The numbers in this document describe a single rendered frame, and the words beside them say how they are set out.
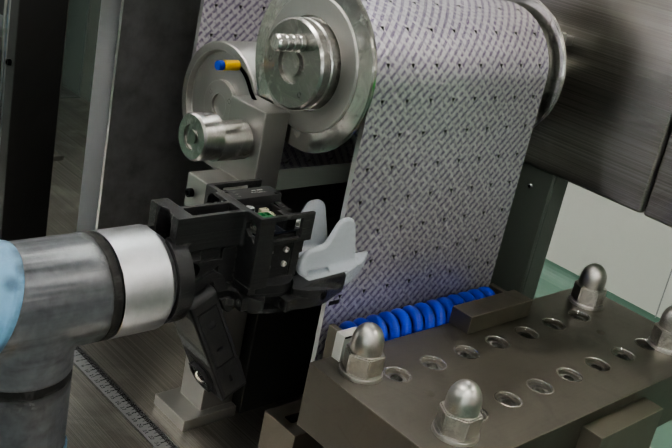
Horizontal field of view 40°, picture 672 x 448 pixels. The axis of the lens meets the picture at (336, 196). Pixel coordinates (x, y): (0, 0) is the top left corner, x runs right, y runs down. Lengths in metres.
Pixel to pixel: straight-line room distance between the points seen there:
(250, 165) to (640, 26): 0.41
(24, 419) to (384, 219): 0.35
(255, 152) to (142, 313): 0.21
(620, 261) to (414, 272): 2.88
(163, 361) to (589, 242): 2.94
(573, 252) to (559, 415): 3.06
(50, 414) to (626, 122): 0.61
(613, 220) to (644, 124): 2.76
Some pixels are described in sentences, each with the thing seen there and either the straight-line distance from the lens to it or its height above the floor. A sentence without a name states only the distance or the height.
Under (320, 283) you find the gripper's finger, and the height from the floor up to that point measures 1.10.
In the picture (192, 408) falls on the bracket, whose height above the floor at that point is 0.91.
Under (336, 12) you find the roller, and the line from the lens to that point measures 0.75.
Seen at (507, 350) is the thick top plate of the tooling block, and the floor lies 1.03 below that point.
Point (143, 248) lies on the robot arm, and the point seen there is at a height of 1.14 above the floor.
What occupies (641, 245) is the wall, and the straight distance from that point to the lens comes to 3.68.
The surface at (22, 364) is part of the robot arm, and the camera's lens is 0.62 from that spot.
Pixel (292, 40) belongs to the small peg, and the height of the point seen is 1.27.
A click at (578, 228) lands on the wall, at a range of 3.81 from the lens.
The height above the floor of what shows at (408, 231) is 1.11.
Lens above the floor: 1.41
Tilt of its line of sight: 20 degrees down
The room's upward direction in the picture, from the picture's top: 12 degrees clockwise
